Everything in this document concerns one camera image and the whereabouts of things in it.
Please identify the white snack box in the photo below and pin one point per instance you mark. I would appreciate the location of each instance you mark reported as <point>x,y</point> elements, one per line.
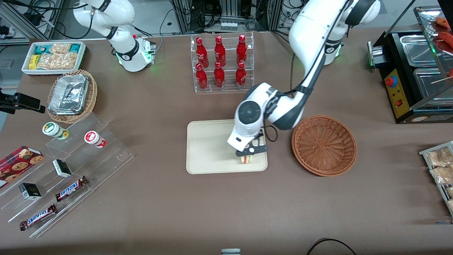
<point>53,72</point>

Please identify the triangle sandwich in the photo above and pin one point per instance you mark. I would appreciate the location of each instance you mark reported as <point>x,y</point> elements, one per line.
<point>246,159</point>

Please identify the teal snack pack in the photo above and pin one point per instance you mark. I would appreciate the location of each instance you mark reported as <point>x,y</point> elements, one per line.
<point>43,49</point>

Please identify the yellow snack pack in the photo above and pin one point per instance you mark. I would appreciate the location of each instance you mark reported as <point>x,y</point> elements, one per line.
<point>34,61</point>

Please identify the red lid cup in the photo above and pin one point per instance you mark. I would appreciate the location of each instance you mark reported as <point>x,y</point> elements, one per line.
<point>93,138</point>

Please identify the red cookie box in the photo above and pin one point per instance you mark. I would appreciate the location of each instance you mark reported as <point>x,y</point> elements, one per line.
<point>19,163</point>

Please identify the round brown wicker basket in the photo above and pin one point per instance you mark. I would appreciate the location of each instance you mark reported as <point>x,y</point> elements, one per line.
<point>324,145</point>

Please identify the red cola bottle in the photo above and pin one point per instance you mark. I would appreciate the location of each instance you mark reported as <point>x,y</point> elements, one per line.
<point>241,76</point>
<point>219,75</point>
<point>241,49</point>
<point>201,51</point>
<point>201,77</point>
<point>219,50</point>

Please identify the clear cracker pack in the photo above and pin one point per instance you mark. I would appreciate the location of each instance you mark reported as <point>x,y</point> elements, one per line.
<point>58,61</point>

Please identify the clear pastry pack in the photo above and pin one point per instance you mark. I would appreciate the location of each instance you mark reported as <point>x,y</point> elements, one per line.
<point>440,157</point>
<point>443,175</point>

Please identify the small black box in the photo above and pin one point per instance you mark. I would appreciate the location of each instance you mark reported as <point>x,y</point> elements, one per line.
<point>62,168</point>
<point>30,191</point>

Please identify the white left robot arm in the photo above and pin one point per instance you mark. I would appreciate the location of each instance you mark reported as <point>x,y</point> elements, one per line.
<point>311,32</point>

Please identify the green lid cup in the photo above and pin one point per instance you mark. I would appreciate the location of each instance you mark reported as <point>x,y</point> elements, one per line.
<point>53,129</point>

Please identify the black food warmer machine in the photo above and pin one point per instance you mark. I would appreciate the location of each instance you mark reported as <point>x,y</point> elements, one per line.
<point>398,92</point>

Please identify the black clamp device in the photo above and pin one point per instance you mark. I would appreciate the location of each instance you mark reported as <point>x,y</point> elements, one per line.
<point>21,102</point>

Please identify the grey snack display tray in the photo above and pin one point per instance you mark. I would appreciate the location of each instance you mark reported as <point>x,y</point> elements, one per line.
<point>424,152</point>

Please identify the aluminium foil tray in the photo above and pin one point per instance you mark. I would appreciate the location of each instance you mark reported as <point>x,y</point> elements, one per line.
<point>69,94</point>

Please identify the grey block with label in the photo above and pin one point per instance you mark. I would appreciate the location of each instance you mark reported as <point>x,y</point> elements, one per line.
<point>230,251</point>

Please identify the steel warmer pan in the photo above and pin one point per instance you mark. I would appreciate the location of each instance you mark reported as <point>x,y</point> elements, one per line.
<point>419,49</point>
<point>430,85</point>

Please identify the snickers chocolate bar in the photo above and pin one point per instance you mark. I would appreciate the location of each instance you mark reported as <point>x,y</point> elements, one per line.
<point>70,188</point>
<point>38,216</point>

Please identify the clear acrylic bottle rack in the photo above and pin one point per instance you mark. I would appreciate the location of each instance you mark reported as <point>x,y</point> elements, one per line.
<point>228,60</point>

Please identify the clear acrylic stepped shelf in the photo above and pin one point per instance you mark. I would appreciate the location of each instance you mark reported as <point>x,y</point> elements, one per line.
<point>106,156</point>

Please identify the red sausage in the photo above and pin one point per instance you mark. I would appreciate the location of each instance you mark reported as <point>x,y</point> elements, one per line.
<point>444,22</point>
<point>446,38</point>

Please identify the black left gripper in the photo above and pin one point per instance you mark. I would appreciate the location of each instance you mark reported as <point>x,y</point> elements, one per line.
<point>260,135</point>

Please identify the oval tan wicker basket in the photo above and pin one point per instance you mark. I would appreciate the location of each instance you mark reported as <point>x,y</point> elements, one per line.
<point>92,95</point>

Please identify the aluminium equipment frame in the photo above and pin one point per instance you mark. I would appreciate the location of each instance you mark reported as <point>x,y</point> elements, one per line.
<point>230,14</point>

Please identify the cream plastic tray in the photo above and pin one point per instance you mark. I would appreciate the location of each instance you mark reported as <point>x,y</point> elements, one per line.
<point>208,148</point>

